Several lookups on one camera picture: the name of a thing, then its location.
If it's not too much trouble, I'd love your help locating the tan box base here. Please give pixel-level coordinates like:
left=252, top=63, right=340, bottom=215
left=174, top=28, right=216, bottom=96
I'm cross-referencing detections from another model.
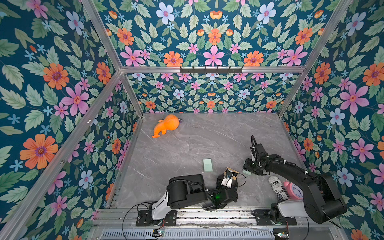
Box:
left=224, top=168, right=240, bottom=180

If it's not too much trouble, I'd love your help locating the mint box lid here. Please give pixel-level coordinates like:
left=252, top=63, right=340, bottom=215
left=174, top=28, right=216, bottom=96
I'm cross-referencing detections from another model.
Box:
left=242, top=170, right=252, bottom=176

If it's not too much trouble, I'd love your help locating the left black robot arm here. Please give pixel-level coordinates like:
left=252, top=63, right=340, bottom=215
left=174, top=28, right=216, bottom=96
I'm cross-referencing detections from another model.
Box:
left=151, top=168, right=243, bottom=221

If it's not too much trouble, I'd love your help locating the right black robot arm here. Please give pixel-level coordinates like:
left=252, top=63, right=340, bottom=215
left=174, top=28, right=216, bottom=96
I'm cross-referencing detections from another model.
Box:
left=243, top=143, right=348, bottom=224

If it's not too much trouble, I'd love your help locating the left mint green box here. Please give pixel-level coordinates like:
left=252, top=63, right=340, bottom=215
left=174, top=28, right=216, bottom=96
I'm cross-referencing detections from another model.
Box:
left=203, top=159, right=213, bottom=173

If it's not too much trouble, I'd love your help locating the pink alarm clock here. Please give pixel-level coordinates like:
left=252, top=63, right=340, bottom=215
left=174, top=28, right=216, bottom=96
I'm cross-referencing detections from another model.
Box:
left=283, top=181, right=304, bottom=200

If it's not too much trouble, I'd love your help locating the orange plush toy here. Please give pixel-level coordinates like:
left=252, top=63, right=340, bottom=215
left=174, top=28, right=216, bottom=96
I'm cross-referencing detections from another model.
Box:
left=152, top=115, right=180, bottom=138

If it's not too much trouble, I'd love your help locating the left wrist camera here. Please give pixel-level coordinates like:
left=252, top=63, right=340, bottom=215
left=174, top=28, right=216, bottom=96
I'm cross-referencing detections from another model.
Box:
left=222, top=169, right=239, bottom=189

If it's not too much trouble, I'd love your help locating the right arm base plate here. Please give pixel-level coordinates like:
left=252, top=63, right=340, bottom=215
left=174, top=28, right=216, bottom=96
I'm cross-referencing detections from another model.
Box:
left=251, top=209, right=297, bottom=226

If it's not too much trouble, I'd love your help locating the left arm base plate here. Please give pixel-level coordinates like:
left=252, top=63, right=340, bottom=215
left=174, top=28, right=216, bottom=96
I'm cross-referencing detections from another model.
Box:
left=135, top=209, right=178, bottom=227

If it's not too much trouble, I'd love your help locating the black hook rail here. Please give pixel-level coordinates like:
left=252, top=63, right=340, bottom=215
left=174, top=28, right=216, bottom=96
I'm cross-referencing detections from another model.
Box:
left=180, top=66, right=243, bottom=74

